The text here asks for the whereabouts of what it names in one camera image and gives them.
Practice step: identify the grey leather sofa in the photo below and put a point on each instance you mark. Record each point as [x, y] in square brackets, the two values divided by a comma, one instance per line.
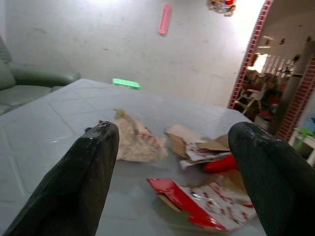
[29, 81]

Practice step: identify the colourful wall decoration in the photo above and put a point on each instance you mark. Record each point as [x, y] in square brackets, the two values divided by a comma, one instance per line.
[221, 6]

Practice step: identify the red plastic scrap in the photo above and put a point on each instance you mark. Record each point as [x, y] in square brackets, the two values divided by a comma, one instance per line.
[219, 164]

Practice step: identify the pink wall hanger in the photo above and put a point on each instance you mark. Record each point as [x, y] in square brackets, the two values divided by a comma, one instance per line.
[165, 19]

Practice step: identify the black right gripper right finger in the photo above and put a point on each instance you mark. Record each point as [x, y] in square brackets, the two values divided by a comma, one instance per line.
[275, 177]

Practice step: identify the white paper wrapper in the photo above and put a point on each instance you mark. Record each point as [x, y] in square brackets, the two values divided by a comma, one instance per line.
[137, 142]

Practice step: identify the red brick archway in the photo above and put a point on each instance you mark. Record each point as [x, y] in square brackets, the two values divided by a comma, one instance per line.
[248, 49]

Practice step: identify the green plastic stool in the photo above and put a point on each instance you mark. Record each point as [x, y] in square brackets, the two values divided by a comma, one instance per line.
[125, 83]

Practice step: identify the red white cardboard box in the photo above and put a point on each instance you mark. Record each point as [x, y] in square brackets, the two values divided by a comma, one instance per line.
[177, 194]

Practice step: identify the green white small stool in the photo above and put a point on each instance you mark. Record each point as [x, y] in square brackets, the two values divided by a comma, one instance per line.
[305, 134]

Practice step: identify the torn brown cardboard piece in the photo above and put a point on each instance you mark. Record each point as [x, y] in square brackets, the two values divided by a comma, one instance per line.
[197, 152]

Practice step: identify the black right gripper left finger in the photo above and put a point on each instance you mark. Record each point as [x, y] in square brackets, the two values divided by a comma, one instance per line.
[81, 177]

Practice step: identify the white wooden chair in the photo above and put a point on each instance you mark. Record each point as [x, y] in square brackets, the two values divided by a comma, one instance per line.
[247, 97]

